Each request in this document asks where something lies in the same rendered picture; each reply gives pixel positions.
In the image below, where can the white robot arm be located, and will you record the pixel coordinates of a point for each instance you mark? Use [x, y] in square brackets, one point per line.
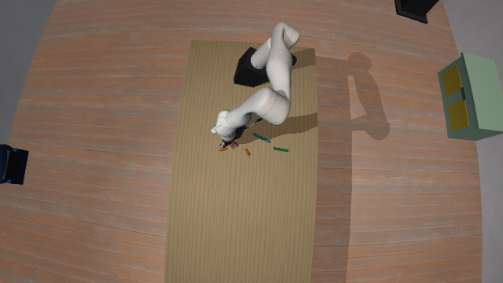
[273, 105]

